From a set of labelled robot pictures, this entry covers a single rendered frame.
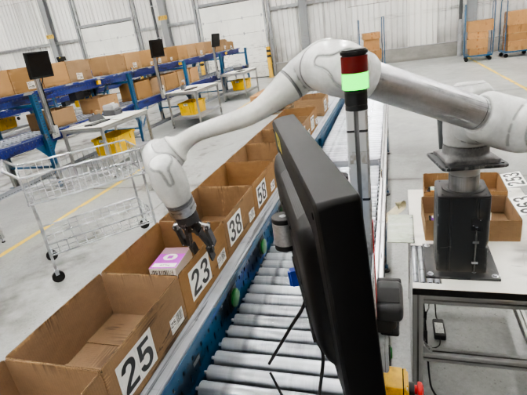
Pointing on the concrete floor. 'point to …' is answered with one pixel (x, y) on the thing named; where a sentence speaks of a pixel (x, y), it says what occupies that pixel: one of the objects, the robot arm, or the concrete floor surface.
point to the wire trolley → (81, 191)
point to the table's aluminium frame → (458, 350)
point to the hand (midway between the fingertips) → (203, 251)
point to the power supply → (439, 329)
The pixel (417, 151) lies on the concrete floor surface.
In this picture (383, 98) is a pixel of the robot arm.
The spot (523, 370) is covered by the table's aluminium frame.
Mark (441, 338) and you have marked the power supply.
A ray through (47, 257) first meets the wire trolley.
